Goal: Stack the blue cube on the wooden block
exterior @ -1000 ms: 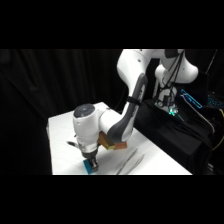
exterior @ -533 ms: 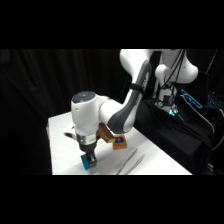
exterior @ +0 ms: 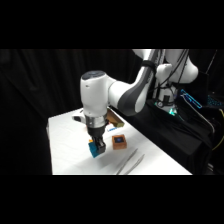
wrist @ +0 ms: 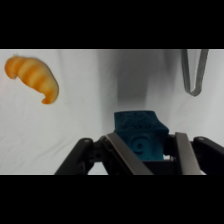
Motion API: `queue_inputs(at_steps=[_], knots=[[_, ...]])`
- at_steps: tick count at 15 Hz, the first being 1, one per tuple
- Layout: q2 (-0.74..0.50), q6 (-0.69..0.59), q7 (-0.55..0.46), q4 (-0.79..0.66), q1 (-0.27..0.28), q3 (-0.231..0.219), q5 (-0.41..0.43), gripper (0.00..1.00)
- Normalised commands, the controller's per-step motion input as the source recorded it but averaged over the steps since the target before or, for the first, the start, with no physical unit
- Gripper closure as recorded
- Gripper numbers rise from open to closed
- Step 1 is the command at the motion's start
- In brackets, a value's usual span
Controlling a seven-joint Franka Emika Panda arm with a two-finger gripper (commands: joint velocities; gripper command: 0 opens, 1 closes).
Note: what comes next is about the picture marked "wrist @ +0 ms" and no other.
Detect orange toy croissant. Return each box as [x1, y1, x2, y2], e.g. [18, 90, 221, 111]
[3, 54, 60, 105]

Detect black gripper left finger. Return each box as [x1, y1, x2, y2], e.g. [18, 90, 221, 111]
[54, 132, 155, 176]

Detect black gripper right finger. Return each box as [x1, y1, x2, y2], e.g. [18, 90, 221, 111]
[163, 131, 224, 176]

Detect blue cube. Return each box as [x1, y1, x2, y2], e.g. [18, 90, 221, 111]
[113, 108, 170, 163]

